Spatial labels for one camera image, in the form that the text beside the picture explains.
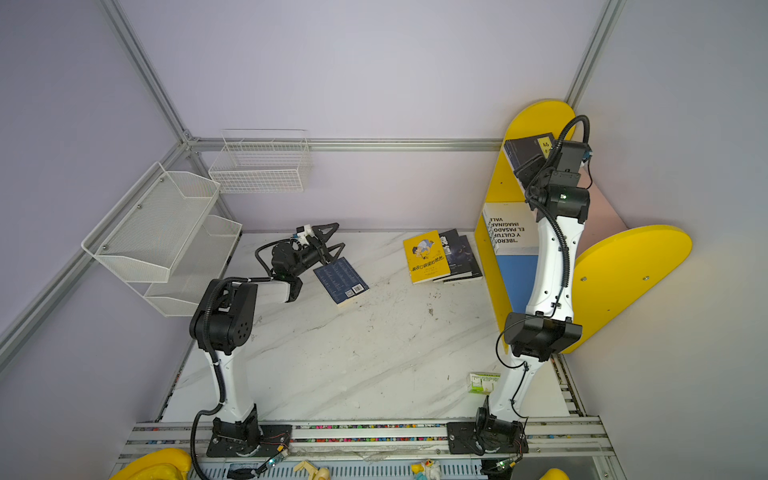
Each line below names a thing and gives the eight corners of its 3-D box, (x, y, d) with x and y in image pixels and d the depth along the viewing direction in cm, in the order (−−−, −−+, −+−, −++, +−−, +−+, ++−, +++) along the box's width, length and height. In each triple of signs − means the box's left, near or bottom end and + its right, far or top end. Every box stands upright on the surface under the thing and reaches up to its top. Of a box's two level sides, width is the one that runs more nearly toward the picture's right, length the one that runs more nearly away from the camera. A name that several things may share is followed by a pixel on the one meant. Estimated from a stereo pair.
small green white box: (469, 395, 82) (472, 391, 79) (466, 377, 86) (469, 372, 82) (499, 395, 82) (504, 391, 79) (495, 377, 86) (500, 372, 82)
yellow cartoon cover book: (412, 283, 107) (413, 276, 104) (402, 242, 120) (402, 235, 117) (450, 278, 108) (452, 271, 105) (436, 238, 121) (437, 231, 118)
